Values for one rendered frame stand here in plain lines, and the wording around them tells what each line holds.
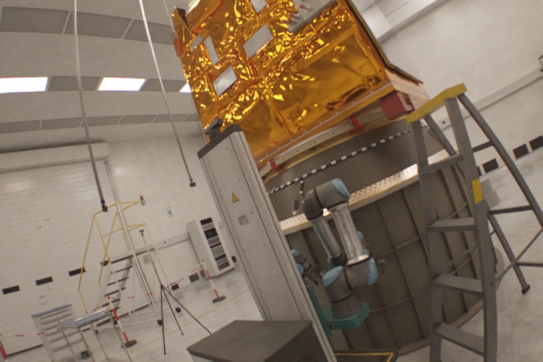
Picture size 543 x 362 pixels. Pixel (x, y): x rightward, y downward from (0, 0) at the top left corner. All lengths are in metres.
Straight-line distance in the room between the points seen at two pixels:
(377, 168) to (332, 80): 0.70
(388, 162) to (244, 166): 1.12
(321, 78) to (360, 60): 0.34
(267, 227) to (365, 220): 0.84
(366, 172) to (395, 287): 0.82
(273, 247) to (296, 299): 0.27
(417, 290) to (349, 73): 1.59
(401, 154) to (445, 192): 0.43
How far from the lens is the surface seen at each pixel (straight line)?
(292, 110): 2.38
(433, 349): 1.98
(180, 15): 3.91
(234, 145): 1.40
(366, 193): 1.99
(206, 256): 9.63
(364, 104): 2.12
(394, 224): 2.03
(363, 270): 1.40
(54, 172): 9.33
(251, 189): 1.36
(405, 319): 2.26
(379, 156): 2.15
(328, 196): 1.41
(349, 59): 2.14
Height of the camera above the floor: 1.32
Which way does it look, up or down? 10 degrees up
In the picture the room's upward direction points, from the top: 22 degrees counter-clockwise
